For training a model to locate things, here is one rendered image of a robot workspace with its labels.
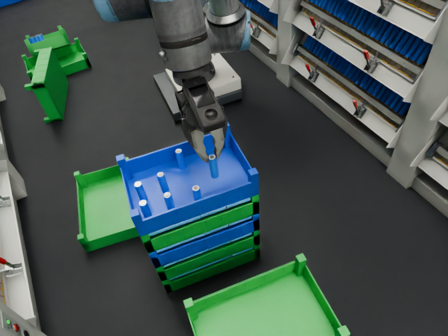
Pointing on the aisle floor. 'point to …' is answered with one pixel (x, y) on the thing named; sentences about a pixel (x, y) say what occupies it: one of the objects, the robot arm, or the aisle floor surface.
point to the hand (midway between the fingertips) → (212, 157)
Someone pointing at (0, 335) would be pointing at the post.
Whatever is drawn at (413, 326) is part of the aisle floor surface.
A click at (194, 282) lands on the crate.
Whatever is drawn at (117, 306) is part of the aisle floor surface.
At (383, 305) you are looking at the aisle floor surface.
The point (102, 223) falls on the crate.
